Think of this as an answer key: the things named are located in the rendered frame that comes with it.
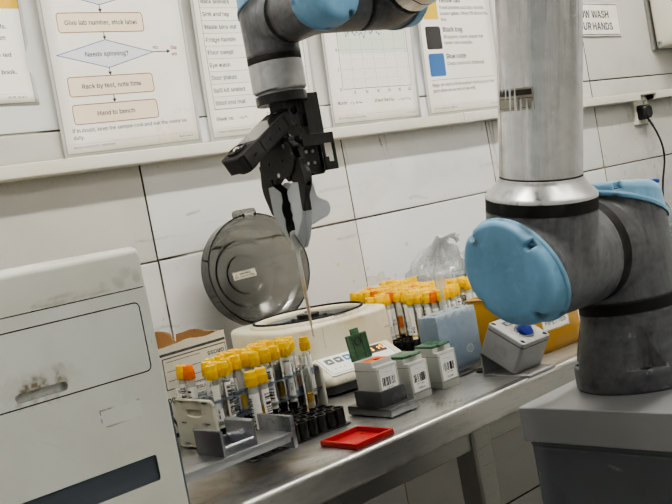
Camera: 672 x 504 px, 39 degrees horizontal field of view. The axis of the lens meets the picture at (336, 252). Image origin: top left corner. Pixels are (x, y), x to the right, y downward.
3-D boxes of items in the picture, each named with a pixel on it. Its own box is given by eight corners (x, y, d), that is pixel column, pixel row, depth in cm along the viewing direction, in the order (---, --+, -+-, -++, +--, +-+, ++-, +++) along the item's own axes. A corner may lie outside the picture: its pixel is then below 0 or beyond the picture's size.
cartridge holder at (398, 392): (392, 418, 130) (387, 393, 130) (349, 415, 137) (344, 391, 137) (419, 407, 134) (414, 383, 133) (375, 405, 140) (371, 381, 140)
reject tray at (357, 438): (356, 450, 117) (355, 444, 117) (320, 446, 122) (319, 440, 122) (394, 434, 122) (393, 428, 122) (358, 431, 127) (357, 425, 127)
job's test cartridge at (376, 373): (383, 406, 132) (374, 362, 132) (360, 405, 136) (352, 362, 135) (403, 399, 135) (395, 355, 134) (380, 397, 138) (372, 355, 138)
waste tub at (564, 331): (535, 358, 152) (524, 297, 152) (474, 357, 163) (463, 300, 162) (585, 339, 161) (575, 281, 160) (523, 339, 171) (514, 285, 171)
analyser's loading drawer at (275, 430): (156, 505, 103) (147, 458, 102) (126, 498, 108) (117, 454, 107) (298, 446, 116) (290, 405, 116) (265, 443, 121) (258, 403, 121)
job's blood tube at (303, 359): (314, 426, 133) (302, 356, 132) (308, 425, 134) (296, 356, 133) (321, 423, 134) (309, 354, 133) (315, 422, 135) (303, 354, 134)
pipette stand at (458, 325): (454, 380, 148) (442, 317, 147) (420, 379, 153) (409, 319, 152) (491, 364, 155) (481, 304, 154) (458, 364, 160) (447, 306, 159)
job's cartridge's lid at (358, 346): (345, 331, 135) (342, 331, 136) (354, 363, 135) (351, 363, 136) (364, 325, 138) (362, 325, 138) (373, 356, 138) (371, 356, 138)
